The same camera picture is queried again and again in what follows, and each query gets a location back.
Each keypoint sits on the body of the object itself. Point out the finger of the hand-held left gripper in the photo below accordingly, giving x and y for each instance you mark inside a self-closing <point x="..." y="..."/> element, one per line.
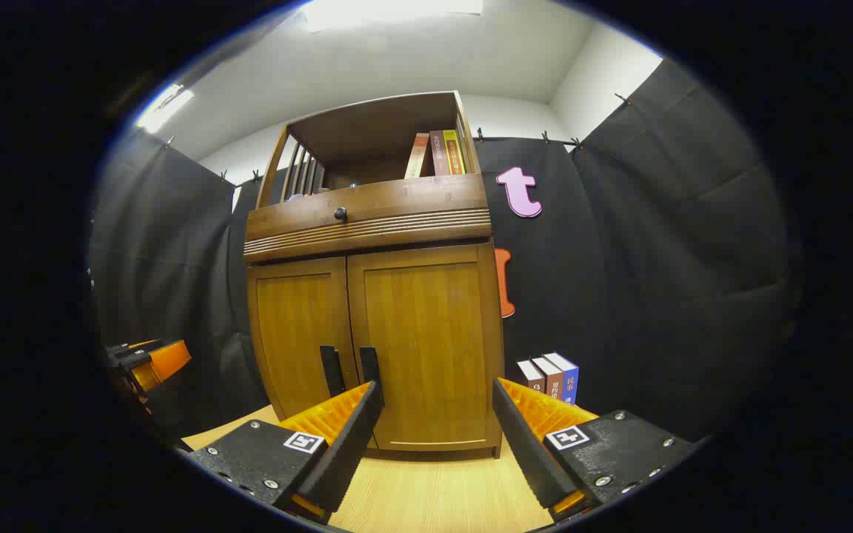
<point x="167" y="357"/>

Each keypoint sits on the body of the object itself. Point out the wooden cabinet drawer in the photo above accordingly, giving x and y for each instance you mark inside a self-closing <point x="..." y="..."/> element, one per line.
<point x="412" y="203"/>

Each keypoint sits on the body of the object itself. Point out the wooden shoe cabinet door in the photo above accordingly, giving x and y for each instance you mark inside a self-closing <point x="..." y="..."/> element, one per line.
<point x="434" y="333"/>
<point x="293" y="326"/>

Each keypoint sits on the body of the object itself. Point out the small ceiling light panel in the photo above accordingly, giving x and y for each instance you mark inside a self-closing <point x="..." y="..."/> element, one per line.
<point x="164" y="109"/>

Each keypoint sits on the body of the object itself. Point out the dark red book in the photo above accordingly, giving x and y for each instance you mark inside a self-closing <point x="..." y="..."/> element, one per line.
<point x="437" y="154"/>

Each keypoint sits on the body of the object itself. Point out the large ceiling light panel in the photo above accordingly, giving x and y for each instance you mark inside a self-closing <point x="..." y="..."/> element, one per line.
<point x="389" y="11"/>

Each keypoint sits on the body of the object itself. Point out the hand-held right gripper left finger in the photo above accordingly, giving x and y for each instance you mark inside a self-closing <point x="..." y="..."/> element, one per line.
<point x="345" y="459"/>

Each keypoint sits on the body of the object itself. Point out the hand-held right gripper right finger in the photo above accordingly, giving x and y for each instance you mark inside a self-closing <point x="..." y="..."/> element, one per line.
<point x="526" y="444"/>

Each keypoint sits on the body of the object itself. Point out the wooden double-door shoe cabinet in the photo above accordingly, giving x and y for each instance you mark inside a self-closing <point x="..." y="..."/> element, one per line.
<point x="367" y="222"/>

